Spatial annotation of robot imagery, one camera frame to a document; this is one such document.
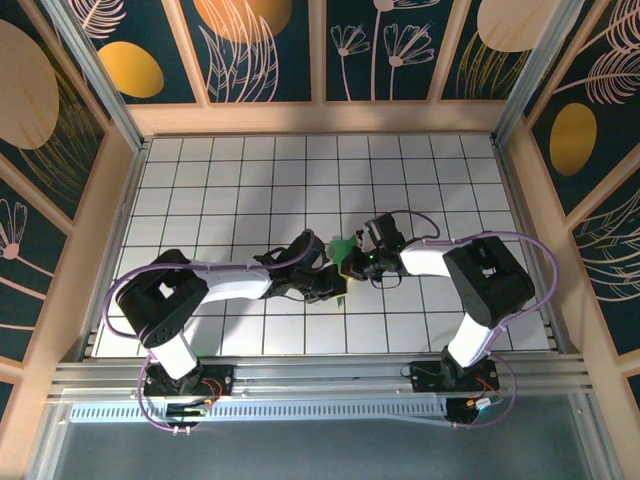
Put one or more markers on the green square paper sheet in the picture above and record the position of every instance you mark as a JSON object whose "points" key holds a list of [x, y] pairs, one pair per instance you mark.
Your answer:
{"points": [[340, 247]]}

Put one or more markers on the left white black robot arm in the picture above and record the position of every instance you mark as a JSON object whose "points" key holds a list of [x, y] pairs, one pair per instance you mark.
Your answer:
{"points": [[235, 282]]}

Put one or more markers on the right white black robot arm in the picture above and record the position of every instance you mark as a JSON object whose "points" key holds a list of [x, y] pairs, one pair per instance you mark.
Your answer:
{"points": [[425, 257]]}

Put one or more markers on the grey metal sheet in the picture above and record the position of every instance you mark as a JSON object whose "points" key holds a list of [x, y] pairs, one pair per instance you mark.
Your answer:
{"points": [[320, 455]]}

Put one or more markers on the white gridded table mat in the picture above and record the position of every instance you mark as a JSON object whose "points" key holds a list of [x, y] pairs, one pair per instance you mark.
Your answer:
{"points": [[250, 175]]}

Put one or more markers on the black electronics module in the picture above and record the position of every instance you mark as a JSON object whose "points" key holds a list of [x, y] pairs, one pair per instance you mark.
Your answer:
{"points": [[185, 411], [465, 412]]}

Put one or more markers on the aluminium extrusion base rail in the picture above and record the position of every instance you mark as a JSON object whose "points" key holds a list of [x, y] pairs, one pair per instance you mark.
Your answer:
{"points": [[320, 380]]}

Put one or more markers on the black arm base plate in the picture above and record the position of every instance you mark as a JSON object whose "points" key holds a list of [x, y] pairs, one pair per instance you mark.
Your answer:
{"points": [[425, 380], [225, 372]]}

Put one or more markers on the aluminium table side rail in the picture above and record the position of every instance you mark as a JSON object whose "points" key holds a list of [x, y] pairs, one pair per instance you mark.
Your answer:
{"points": [[114, 250], [531, 250]]}

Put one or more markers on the aluminium corner post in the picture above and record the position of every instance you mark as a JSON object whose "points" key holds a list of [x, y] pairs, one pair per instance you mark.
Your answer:
{"points": [[532, 75], [102, 82]]}

